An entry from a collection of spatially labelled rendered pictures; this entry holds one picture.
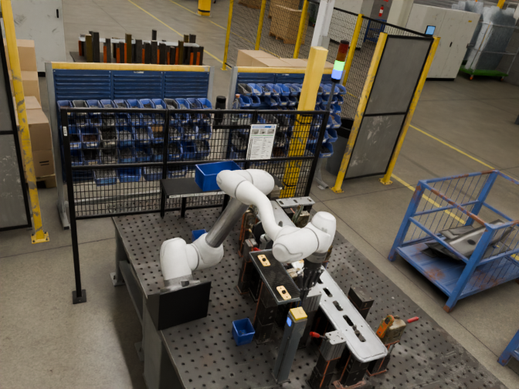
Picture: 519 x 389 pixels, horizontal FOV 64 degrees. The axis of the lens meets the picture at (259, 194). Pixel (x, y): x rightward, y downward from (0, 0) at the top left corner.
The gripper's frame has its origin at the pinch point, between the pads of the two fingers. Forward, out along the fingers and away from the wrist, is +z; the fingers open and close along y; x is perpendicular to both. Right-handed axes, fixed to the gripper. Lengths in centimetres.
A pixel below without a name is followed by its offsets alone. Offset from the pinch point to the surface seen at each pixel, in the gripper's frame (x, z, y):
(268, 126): 150, -16, 47
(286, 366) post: -2.3, 45.7, 0.2
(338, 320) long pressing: 2.9, 27.7, 28.5
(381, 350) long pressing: -19, 28, 39
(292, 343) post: -2.5, 28.6, -0.7
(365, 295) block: 12, 25, 51
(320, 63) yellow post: 153, -64, 82
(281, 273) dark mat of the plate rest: 25.9, 11.5, 3.8
